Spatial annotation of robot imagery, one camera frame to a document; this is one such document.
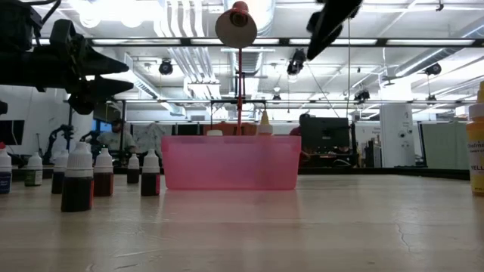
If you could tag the black metal table frame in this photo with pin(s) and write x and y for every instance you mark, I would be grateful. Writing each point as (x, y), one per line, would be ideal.
(378, 172)

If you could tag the black background robot arm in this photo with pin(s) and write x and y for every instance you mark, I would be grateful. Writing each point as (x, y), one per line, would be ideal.
(56, 134)

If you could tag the red desk lamp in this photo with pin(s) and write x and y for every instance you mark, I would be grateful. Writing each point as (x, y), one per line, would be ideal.
(236, 30)

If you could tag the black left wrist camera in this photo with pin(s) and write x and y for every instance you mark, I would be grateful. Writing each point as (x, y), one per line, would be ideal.
(68, 34)

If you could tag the black computer monitor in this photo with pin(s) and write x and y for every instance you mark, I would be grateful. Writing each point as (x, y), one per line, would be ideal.
(325, 134)

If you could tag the large orange bottle yellow cap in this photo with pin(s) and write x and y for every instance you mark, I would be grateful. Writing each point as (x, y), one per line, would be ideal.
(264, 126)

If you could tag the person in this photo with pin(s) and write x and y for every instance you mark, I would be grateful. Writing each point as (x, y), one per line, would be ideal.
(296, 131)
(113, 140)

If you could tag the small white-capped bottle green label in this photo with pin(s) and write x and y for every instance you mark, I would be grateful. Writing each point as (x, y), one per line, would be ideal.
(34, 170)

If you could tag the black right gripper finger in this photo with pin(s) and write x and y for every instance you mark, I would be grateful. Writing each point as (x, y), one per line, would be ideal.
(314, 22)
(325, 36)

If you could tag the small white-capped coloring bottle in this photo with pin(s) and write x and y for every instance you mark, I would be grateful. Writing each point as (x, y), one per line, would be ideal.
(150, 177)
(77, 185)
(103, 177)
(133, 170)
(56, 177)

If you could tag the black ceiling spotlight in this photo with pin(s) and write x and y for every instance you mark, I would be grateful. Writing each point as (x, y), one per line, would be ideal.
(296, 62)
(362, 95)
(433, 69)
(165, 67)

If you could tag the green partition screen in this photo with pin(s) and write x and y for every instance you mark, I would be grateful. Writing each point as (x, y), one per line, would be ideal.
(446, 145)

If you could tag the pink translucent plastic bin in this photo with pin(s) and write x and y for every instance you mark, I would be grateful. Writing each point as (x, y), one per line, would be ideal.
(230, 162)

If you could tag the black wall screen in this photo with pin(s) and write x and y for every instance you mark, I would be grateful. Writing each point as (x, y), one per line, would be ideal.
(11, 132)

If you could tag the small white-capped bottle blue label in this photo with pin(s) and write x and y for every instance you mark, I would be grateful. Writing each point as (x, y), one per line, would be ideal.
(5, 174)

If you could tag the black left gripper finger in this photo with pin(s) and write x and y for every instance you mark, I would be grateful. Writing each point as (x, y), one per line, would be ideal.
(102, 64)
(106, 87)

